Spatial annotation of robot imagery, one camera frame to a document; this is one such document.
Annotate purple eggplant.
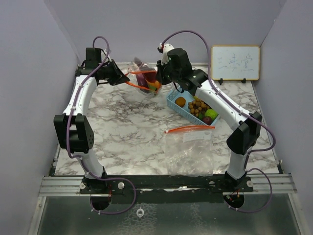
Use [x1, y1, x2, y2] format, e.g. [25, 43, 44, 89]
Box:
[135, 71, 150, 94]

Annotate clear zip bag orange zipper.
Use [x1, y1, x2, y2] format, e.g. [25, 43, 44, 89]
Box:
[125, 57, 162, 96]

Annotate red and orange meat slab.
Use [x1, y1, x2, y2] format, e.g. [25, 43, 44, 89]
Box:
[144, 70, 161, 90]

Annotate green leafy vegetable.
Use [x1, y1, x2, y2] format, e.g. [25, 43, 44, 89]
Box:
[147, 82, 157, 92]

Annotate brown kiwi fruit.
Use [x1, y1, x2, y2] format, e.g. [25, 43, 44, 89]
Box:
[175, 96, 186, 108]

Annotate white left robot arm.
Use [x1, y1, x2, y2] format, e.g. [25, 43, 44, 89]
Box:
[53, 47, 129, 193]

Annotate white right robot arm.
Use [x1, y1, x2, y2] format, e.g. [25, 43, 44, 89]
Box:
[156, 44, 262, 191]

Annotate light blue perforated plastic basket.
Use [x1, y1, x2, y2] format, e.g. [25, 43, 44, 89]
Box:
[166, 87, 220, 126]

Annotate green wrinkled ball fruit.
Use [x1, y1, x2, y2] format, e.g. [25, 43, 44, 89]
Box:
[204, 109, 219, 120]

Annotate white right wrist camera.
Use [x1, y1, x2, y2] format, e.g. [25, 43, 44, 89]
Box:
[157, 43, 174, 65]

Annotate small whiteboard wooden frame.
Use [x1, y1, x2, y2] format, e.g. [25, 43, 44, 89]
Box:
[211, 45, 260, 81]

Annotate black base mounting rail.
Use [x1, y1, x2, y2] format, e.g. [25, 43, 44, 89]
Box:
[80, 174, 253, 205]

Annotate aluminium extrusion frame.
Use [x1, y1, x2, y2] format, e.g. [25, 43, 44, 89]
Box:
[39, 174, 297, 197]

